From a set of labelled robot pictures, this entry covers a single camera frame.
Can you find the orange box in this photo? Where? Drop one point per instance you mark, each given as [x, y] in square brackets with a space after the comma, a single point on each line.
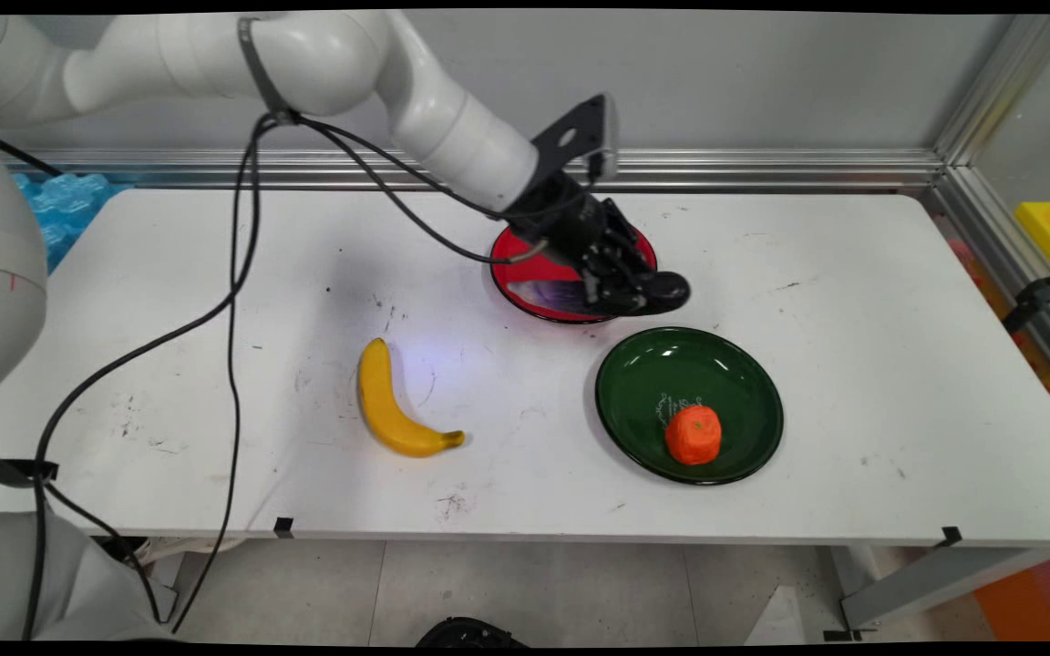
[1035, 597]

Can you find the orange toy mandarin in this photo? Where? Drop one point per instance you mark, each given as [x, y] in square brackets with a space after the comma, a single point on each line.
[694, 435]

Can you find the black tape marker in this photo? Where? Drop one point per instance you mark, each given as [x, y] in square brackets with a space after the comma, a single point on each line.
[950, 537]
[283, 527]

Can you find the red plate with black rim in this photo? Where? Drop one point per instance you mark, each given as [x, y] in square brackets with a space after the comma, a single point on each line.
[525, 269]

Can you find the green plate with black rim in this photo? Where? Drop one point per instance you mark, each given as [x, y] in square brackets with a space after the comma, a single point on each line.
[643, 383]

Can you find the upright aluminium frame post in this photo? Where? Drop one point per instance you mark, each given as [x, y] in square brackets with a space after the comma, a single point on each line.
[1003, 87]

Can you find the white table leg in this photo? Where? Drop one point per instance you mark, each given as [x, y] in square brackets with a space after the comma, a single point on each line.
[926, 583]

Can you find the horizontal aluminium frame rail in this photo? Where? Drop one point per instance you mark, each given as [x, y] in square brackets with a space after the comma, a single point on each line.
[762, 169]

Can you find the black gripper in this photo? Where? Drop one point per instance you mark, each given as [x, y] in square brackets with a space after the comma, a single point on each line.
[566, 219]

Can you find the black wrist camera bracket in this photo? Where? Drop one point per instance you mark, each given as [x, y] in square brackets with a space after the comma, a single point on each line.
[584, 123]

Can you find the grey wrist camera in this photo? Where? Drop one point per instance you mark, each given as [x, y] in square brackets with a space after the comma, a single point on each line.
[611, 137]

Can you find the slanted aluminium frame rail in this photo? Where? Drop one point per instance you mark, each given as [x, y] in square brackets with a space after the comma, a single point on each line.
[1008, 264]

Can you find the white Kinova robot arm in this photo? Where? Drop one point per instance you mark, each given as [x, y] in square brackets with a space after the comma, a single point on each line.
[452, 128]

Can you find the yellow toy banana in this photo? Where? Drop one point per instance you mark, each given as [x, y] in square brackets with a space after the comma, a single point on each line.
[379, 401]

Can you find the round black object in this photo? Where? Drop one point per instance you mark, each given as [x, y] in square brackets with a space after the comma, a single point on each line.
[470, 632]

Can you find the blue bubble wrap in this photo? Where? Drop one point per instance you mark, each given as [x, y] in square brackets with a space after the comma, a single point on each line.
[65, 210]

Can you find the purple toy eggplant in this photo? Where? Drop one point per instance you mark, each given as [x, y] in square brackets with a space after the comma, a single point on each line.
[671, 292]

